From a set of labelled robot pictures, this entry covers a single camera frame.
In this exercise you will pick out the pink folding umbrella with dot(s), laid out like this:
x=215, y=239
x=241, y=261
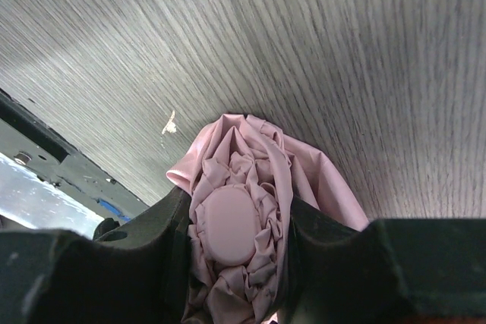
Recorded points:
x=242, y=173

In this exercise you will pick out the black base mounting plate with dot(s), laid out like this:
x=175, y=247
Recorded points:
x=29, y=142

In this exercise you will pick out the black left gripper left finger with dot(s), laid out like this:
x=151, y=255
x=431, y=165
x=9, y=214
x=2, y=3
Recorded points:
x=136, y=273

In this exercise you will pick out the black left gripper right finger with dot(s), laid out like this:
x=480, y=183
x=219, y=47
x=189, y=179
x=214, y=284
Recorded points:
x=393, y=271

